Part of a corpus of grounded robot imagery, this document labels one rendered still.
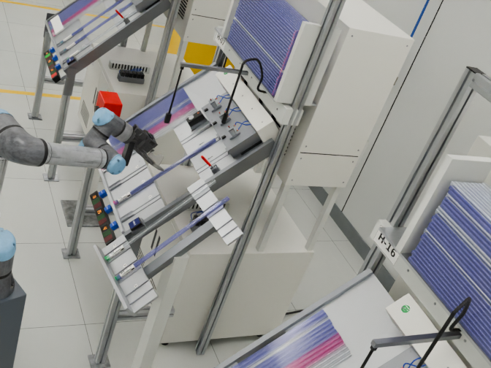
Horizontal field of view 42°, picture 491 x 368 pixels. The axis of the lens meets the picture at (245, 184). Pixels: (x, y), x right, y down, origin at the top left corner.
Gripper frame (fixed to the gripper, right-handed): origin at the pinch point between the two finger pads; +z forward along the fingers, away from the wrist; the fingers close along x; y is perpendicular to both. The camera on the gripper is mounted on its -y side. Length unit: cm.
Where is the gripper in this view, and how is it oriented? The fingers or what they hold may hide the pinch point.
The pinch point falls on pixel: (158, 161)
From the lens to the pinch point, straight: 271.2
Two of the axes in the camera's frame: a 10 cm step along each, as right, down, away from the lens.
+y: 7.2, -6.8, -1.8
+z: 5.9, 4.5, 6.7
